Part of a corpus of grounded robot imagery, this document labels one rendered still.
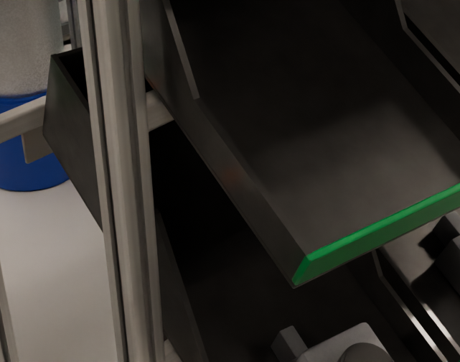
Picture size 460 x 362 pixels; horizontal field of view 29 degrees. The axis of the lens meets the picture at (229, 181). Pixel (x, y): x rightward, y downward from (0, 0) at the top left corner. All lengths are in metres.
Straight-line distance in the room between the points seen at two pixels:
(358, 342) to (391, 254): 0.15
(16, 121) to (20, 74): 0.68
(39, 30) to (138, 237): 0.84
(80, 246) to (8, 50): 0.28
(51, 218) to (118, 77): 0.91
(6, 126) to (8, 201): 0.76
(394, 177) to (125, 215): 0.13
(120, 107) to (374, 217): 0.12
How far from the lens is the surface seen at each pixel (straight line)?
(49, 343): 1.09
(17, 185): 1.36
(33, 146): 0.63
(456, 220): 0.62
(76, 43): 1.69
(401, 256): 0.61
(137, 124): 0.42
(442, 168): 0.44
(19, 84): 1.28
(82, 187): 0.55
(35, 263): 1.22
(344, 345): 0.47
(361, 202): 0.41
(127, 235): 0.44
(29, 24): 1.25
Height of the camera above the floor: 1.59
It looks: 33 degrees down
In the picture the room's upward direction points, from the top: 1 degrees counter-clockwise
